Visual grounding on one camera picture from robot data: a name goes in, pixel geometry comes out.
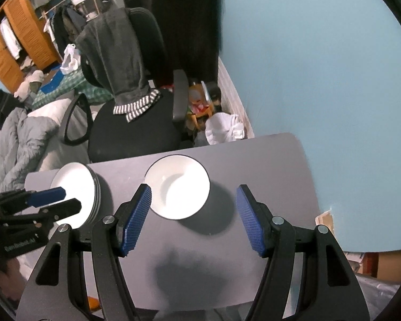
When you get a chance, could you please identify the white plate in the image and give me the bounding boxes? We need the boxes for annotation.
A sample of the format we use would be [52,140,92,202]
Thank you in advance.
[51,162,101,229]

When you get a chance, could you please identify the large white bowl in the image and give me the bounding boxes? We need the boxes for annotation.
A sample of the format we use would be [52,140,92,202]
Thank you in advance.
[145,154,211,220]

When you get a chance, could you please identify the left hand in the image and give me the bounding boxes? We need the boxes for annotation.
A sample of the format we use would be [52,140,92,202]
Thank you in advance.
[0,258,26,302]

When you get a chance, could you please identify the grey quilted blanket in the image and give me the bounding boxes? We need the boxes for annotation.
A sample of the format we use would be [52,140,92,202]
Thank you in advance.
[0,108,58,193]

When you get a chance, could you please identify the black office chair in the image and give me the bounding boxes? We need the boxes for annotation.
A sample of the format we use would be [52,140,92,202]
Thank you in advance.
[59,7,189,163]

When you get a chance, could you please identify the white plastic bag floor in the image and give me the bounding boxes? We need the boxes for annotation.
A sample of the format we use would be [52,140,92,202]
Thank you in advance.
[205,112,245,145]

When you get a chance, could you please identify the blue cardboard box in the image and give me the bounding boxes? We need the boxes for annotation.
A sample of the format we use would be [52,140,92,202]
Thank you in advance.
[40,67,64,94]

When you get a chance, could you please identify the orange toy on floor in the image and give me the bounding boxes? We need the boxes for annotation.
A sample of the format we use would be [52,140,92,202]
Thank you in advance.
[187,81,222,131]

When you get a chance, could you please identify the white plastic bag on table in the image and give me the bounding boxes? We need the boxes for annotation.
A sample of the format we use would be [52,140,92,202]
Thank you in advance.
[60,44,81,75]

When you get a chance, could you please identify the orange wooden wardrobe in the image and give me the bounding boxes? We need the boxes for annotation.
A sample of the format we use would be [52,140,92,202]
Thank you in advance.
[0,0,61,93]

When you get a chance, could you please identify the dark grey towel striped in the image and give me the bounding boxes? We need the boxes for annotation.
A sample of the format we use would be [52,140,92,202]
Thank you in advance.
[75,8,161,123]

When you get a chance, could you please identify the hanging dark jackets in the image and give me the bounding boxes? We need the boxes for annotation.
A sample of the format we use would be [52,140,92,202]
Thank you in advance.
[51,5,87,58]

